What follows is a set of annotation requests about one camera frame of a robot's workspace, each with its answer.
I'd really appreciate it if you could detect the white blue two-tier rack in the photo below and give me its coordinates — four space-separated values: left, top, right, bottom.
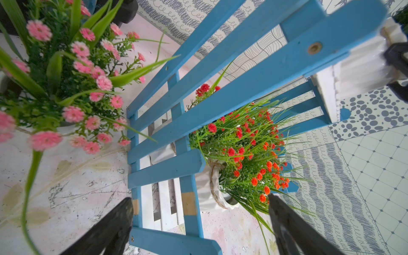
127 1 387 255

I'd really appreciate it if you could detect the red flower pot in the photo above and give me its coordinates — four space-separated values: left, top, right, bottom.
187 62 232 111

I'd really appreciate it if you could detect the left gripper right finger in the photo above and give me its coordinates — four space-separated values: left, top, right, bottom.
268 194 343 255

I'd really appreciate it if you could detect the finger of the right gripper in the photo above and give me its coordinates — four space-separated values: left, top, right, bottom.
384 42 408 78
387 81 408 103

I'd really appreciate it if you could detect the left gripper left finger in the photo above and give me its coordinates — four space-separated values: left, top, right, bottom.
62 197 133 255

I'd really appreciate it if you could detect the orange flower pot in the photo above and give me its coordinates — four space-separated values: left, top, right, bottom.
187 98 315 255

